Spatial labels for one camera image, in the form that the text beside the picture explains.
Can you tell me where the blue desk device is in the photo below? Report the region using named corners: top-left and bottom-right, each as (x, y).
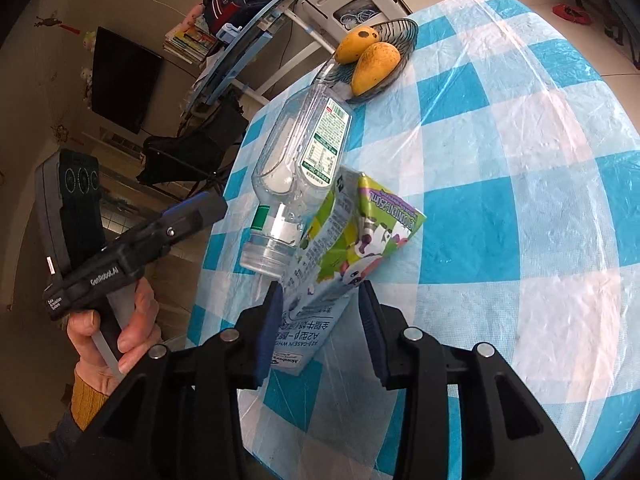
top-left (216, 23), bottom-right (242, 44)

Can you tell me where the person's left hand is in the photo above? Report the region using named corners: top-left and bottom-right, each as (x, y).
top-left (66, 278), bottom-right (162, 396)

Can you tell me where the row of books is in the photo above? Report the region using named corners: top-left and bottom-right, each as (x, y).
top-left (163, 15), bottom-right (218, 65)

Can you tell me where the clear plastic bottle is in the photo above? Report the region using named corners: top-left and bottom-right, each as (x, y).
top-left (240, 82), bottom-right (352, 280)

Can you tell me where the mustard sleeve forearm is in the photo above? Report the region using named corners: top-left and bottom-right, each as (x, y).
top-left (24, 372), bottom-right (111, 461)

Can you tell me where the blue white study desk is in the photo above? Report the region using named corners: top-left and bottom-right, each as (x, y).
top-left (179, 0), bottom-right (335, 130)

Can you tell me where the yellow mango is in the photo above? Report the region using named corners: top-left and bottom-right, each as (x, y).
top-left (334, 26), bottom-right (380, 65)
top-left (350, 42), bottom-right (401, 96)

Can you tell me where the black wall television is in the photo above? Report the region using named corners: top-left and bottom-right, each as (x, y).
top-left (91, 27), bottom-right (164, 134)

